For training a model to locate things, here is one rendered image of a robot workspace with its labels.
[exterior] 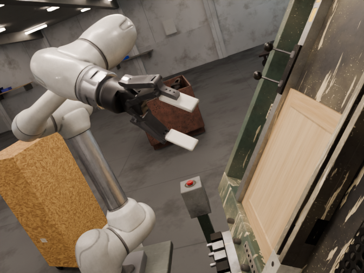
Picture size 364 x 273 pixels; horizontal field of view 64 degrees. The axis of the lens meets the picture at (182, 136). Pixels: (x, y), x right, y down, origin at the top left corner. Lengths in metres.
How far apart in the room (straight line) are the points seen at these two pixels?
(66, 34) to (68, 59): 11.42
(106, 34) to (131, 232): 0.89
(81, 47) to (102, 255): 0.86
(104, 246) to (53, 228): 1.50
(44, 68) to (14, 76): 12.71
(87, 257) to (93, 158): 0.39
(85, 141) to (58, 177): 1.49
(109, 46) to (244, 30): 10.53
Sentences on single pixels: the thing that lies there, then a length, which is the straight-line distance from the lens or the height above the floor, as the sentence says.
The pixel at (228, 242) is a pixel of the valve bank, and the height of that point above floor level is 0.74.
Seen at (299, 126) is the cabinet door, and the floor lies 1.27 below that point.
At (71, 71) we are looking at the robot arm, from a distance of 0.68.
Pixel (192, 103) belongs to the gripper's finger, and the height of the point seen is 1.60.
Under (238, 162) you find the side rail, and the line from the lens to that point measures 1.59.
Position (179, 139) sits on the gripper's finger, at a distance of 0.64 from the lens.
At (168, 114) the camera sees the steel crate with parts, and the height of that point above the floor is 0.53.
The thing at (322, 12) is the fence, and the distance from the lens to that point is 1.27.
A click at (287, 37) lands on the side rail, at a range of 1.49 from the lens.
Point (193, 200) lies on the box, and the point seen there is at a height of 0.87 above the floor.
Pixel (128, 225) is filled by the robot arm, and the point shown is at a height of 1.02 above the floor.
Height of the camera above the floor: 1.74
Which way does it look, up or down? 21 degrees down
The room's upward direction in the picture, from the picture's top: 20 degrees counter-clockwise
